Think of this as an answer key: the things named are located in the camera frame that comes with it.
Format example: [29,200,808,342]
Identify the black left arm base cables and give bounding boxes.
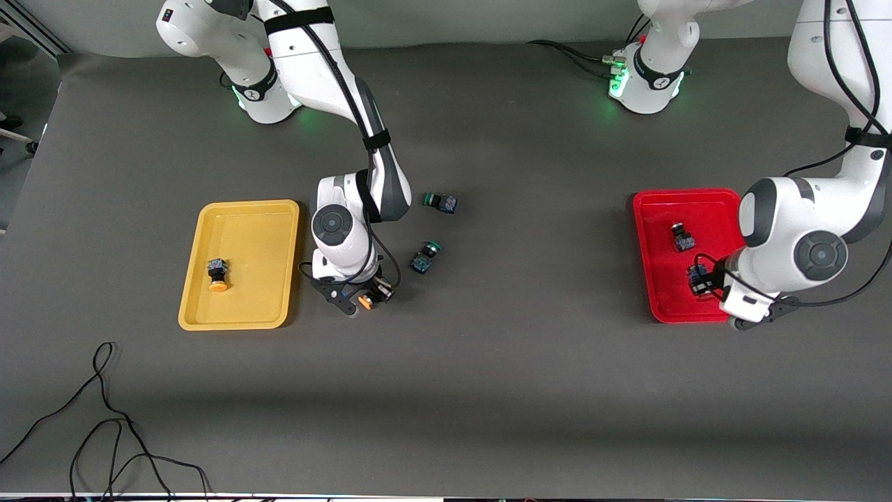
[526,15,652,77]

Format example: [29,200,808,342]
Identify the aluminium frame profile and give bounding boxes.
[0,0,74,56]

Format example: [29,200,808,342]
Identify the thin black loose cable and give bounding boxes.
[0,342,210,502]

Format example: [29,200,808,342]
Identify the yellow plastic tray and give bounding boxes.
[178,199,300,330]

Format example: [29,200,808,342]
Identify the dark grey table mat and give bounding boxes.
[0,31,892,499]

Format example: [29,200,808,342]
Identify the black chair base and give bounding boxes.
[0,112,39,155]

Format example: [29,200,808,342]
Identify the red plastic tray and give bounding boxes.
[632,188,771,324]

